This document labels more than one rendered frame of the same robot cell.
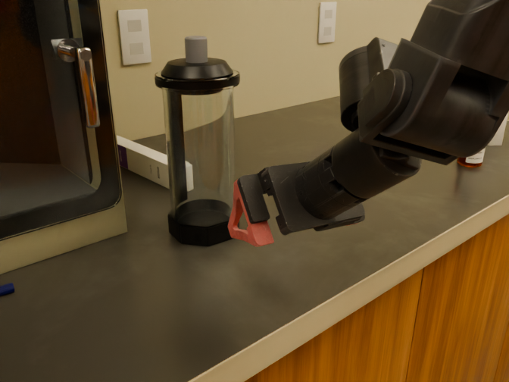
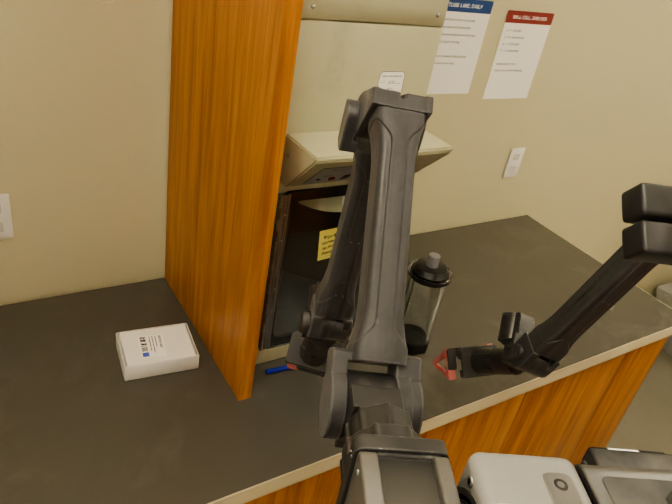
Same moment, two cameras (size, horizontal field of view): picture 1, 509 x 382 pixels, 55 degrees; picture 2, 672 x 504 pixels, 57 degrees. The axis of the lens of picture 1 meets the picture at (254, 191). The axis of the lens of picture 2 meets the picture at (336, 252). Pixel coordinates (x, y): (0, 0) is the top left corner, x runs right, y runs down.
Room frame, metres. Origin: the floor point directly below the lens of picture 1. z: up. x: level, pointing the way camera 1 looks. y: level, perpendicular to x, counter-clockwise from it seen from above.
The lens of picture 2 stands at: (-0.65, 0.23, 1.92)
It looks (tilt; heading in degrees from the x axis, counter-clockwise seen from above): 31 degrees down; 3
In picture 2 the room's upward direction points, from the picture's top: 11 degrees clockwise
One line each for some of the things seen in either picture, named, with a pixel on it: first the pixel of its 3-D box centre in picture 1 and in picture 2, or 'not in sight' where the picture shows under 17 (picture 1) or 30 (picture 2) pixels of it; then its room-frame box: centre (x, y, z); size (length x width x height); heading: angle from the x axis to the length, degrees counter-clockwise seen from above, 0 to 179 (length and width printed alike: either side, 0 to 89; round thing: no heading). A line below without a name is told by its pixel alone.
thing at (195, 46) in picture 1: (197, 64); (431, 266); (0.63, 0.07, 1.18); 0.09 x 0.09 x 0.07
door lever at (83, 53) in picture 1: (81, 83); not in sight; (0.56, 0.20, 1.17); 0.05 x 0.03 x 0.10; 40
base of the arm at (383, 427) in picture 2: not in sight; (384, 459); (-0.23, 0.17, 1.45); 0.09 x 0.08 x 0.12; 102
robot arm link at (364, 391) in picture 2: not in sight; (366, 414); (-0.15, 0.19, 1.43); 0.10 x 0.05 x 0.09; 12
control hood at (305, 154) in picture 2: not in sight; (367, 164); (0.48, 0.27, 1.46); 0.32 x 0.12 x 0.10; 131
